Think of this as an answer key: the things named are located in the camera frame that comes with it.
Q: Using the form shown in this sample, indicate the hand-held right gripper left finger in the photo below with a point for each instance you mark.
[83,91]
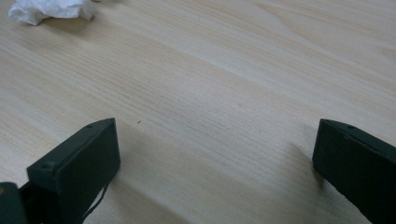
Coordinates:
[77,168]

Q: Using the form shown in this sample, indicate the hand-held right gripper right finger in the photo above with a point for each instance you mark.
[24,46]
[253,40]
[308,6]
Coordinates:
[358,165]

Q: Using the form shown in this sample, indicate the crumpled white tissue paper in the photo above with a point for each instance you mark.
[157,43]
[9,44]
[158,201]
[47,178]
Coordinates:
[46,9]

